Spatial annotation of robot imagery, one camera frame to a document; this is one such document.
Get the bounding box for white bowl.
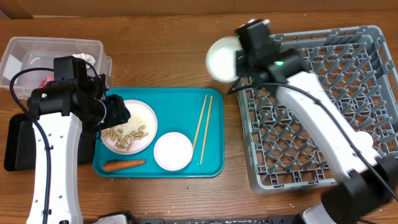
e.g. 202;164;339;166
205;36;242;83

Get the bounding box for white tissue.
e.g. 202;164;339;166
73;53;96;65

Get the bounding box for pink-white bowl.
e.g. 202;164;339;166
154;132;193;171

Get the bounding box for red snack wrapper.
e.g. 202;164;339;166
39;76;54;88

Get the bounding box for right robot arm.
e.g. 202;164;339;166
233;19;397;223

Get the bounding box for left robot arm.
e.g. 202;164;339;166
9;56;131;223

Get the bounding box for rice pile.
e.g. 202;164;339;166
120;114;146;134

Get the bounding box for peanut shells pile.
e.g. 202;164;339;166
101;126;149;152

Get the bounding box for white round plate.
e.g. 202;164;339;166
101;100;157;155

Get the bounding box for orange carrot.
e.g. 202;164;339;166
103;160;146;172

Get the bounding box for teal serving tray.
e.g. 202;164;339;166
93;87;224;178

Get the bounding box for grey dish rack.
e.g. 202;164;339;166
238;26;397;194

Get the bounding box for black plastic bin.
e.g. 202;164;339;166
4;114;95;172

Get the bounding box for clear plastic bin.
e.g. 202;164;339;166
1;37;112;90

